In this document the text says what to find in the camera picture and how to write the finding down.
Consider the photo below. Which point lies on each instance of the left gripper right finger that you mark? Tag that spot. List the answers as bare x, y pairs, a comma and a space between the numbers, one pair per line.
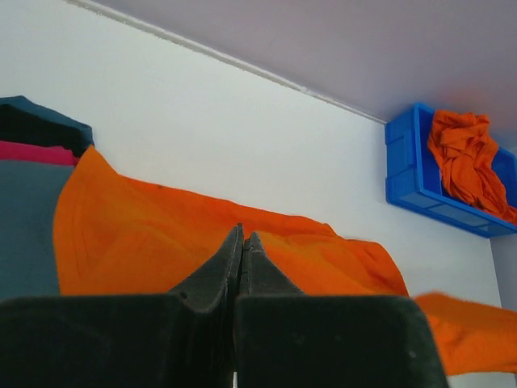
286, 338

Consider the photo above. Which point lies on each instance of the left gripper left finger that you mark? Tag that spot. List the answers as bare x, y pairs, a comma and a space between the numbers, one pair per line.
180, 338

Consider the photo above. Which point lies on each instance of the orange t shirt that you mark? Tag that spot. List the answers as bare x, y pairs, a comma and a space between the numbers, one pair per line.
116, 235
464, 150

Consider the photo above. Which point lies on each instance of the folded grey-blue t shirt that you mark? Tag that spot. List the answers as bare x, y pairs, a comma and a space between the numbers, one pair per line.
29, 195

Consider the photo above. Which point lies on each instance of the blue plastic bin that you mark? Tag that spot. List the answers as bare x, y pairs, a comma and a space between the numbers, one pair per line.
413, 179

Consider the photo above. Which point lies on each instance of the folded pink t shirt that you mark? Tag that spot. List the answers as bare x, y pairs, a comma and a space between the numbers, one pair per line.
56, 155

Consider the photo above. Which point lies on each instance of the folded dark teal t shirt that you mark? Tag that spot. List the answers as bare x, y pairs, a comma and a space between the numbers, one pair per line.
23, 121

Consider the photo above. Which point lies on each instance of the crumpled orange t shirt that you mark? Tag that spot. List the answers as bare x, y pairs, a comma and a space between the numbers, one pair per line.
464, 150

